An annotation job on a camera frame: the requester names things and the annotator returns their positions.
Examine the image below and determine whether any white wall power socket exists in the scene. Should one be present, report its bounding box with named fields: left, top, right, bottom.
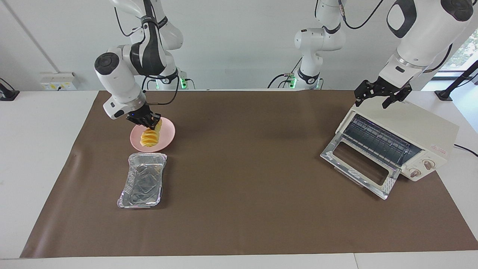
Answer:
left=39, top=72, right=77, bottom=91

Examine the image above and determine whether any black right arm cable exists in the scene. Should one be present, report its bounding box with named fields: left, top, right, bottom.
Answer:
left=113, top=6, right=180, bottom=106

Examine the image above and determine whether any metal oven wire rack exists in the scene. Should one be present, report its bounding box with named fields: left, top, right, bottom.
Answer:
left=342, top=114, right=422, bottom=167

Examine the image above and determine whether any bright window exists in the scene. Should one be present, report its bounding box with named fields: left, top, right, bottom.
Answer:
left=433, top=28, right=478, bottom=81

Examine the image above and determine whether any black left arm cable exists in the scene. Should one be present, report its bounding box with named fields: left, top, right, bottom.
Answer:
left=267, top=0, right=453, bottom=89

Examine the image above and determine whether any pink round plate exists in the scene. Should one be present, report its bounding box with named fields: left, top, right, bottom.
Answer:
left=130, top=117, right=176, bottom=153

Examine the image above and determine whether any brown table mat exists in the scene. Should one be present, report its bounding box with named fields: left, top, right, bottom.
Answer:
left=19, top=90, right=478, bottom=259

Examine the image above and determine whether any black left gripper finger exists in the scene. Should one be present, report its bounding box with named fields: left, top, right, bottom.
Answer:
left=382, top=84, right=412, bottom=109
left=355, top=80, right=374, bottom=108

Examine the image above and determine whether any black oven power cable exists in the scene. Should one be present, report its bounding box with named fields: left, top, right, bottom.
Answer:
left=454, top=144, right=478, bottom=157

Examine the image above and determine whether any yellow sliced bread loaf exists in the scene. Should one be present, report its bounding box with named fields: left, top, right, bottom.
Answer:
left=139, top=119, right=163, bottom=148

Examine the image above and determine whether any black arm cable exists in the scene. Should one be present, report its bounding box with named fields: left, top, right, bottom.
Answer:
left=113, top=6, right=180, bottom=106
left=267, top=0, right=453, bottom=89

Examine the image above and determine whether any glass oven door metal frame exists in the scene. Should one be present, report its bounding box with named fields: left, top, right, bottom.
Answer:
left=320, top=132, right=402, bottom=200

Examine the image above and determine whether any black desk mount base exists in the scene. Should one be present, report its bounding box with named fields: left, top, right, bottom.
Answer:
left=0, top=78, right=20, bottom=101

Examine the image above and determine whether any cream toaster oven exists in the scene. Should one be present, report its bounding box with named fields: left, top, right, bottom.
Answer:
left=320, top=98, right=460, bottom=200

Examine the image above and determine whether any aluminium foil tray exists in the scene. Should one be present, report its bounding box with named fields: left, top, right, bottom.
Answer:
left=117, top=152, right=168, bottom=209

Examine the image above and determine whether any white wall cable duct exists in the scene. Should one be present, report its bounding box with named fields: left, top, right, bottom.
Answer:
left=2, top=0, right=60, bottom=73

